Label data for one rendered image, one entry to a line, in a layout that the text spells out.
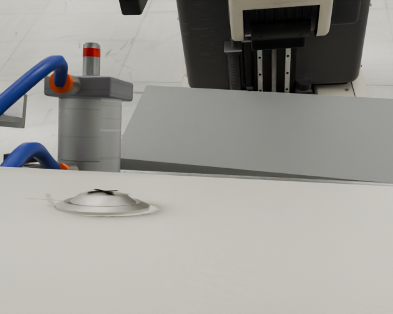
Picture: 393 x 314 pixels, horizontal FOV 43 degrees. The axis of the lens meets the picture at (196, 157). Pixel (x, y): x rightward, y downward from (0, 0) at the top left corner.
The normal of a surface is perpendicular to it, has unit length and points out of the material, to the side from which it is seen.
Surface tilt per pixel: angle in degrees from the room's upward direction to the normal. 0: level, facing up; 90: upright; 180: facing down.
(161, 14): 0
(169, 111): 0
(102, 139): 63
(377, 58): 0
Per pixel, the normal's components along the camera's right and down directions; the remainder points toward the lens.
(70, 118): -0.46, 0.04
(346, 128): -0.11, -0.70
